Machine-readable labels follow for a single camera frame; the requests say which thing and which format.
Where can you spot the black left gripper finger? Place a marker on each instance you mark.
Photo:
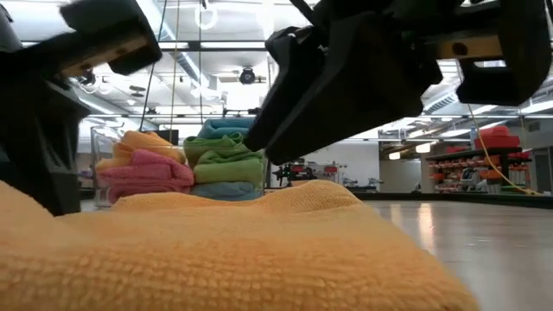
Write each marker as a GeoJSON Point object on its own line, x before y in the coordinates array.
{"type": "Point", "coordinates": [39, 142]}

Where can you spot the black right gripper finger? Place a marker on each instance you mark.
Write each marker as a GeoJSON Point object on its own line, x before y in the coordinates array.
{"type": "Point", "coordinates": [354, 86]}
{"type": "Point", "coordinates": [285, 86]}

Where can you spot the blue microfiber towel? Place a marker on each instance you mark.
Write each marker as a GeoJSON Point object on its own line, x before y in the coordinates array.
{"type": "Point", "coordinates": [224, 191]}
{"type": "Point", "coordinates": [224, 127]}

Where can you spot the green microfiber towel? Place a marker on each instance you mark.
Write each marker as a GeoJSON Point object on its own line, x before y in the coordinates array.
{"type": "Point", "coordinates": [216, 149]}
{"type": "Point", "coordinates": [229, 173]}

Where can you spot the pink microfiber towel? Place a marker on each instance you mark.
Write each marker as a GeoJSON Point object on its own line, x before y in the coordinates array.
{"type": "Point", "coordinates": [151, 170]}
{"type": "Point", "coordinates": [129, 190]}

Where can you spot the orange microfiber towel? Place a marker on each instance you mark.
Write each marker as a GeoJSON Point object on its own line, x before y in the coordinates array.
{"type": "Point", "coordinates": [147, 142]}
{"type": "Point", "coordinates": [216, 259]}

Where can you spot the black ceiling spotlight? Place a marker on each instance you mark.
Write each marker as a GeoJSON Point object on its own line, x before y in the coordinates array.
{"type": "Point", "coordinates": [247, 76]}

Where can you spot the black ceiling-mounted device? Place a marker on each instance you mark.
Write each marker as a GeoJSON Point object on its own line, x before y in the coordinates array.
{"type": "Point", "coordinates": [88, 78]}

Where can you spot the clear plastic bin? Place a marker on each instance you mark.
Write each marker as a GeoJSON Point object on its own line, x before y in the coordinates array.
{"type": "Point", "coordinates": [97, 142]}

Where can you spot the long black ceiling beam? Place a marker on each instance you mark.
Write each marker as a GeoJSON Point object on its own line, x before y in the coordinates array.
{"type": "Point", "coordinates": [216, 45]}

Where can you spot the white shelf with red bins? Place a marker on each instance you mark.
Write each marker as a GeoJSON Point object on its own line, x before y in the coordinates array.
{"type": "Point", "coordinates": [330, 169]}

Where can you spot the black and red machine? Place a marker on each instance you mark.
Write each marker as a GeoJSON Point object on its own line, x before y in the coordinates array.
{"type": "Point", "coordinates": [294, 173]}

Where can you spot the black computer monitor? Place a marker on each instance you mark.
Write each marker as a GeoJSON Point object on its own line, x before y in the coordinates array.
{"type": "Point", "coordinates": [168, 136]}

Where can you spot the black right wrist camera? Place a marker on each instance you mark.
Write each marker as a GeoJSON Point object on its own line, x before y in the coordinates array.
{"type": "Point", "coordinates": [345, 8]}

